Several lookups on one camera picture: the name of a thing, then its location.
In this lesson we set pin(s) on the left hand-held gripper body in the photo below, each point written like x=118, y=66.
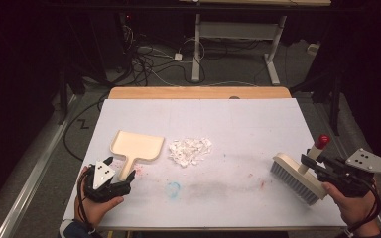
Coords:
x=107, y=191

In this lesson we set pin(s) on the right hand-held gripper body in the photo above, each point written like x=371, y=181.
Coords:
x=350, y=172

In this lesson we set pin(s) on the cream brush with red knob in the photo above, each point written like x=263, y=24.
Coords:
x=297, y=180

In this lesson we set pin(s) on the cream plastic dustpan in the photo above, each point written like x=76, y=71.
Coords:
x=137, y=147

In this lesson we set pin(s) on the person's left hand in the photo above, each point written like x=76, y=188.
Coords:
x=96, y=208

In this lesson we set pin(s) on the person's right hand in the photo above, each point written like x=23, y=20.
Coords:
x=350, y=206

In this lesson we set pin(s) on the black metal stand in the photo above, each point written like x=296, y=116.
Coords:
x=335, y=105

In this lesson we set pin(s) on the pile of white paper scraps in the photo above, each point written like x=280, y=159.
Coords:
x=190, y=151

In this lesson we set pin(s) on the white table cover sheet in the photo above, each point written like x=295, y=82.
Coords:
x=225, y=119

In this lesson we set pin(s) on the wooden table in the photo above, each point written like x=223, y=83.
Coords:
x=198, y=92

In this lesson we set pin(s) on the white power adapter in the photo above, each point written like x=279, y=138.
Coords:
x=178, y=57

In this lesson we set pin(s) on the aluminium floor rail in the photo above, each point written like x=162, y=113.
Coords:
x=36, y=172

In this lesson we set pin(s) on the white metal desk frame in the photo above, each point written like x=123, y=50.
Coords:
x=234, y=30

